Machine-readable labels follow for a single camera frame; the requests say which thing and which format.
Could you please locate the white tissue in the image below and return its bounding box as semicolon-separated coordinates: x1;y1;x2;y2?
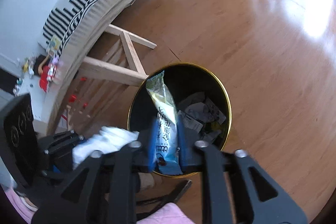
72;126;139;169

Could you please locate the blue cream snack packet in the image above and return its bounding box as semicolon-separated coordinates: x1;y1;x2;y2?
146;71;182;176

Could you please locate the black gold trash bin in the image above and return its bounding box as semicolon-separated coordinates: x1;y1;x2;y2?
127;63;232;178

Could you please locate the white cabinet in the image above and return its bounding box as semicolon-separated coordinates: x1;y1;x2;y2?
12;66;53;130

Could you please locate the red plastic chair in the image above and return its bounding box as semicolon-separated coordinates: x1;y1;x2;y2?
39;65;50;93

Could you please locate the picture book on sofa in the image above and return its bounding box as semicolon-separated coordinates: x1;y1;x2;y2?
47;35;61;56

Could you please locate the black white striped sofa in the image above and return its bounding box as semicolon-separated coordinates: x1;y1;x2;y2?
41;0;168;57

